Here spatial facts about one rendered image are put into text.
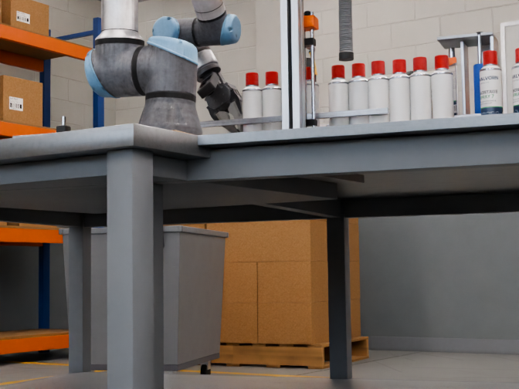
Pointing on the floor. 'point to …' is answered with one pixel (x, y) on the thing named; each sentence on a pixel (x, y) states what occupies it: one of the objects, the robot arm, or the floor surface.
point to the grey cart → (193, 280)
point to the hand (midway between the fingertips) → (239, 131)
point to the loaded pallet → (282, 293)
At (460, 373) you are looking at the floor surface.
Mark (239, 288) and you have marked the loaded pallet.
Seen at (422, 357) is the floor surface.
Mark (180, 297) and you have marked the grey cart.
